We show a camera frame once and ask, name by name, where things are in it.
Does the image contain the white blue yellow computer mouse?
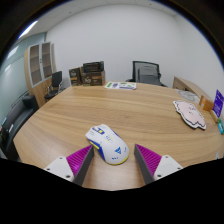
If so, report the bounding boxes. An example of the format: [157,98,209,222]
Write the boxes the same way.
[85,123,130,166]

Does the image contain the ceiling lights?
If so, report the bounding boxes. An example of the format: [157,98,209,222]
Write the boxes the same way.
[3,20,39,73]

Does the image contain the wooden side desk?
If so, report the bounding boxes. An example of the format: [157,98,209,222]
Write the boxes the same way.
[172,75,214,102]

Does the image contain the black mesh office chair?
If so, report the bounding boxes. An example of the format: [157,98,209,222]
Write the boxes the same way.
[125,60,168,88]

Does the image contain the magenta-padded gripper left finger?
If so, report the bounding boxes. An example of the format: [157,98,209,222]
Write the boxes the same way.
[43,144,95,187]

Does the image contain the grey backpack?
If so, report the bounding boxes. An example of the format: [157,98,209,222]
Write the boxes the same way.
[137,64,162,85]

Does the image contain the green white printed leaflet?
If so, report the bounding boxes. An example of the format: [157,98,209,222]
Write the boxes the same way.
[103,81,138,91]

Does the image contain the purple card package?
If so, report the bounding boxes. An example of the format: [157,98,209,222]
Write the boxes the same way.
[211,89,224,119]

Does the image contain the pink animal-shaped mouse pad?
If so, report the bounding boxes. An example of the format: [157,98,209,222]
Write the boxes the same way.
[172,99,208,131]

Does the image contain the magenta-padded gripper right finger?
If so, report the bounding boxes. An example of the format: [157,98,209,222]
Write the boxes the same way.
[133,143,184,185]

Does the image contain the small black chair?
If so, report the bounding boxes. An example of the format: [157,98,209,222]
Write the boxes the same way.
[44,70,65,101]

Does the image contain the black sofa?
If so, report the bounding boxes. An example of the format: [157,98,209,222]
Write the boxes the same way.
[0,94,40,161]

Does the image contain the wooden shelf cabinet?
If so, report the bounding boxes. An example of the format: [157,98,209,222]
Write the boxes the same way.
[23,41,57,108]

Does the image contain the teal blue small box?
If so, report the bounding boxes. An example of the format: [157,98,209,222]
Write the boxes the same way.
[217,119,224,135]

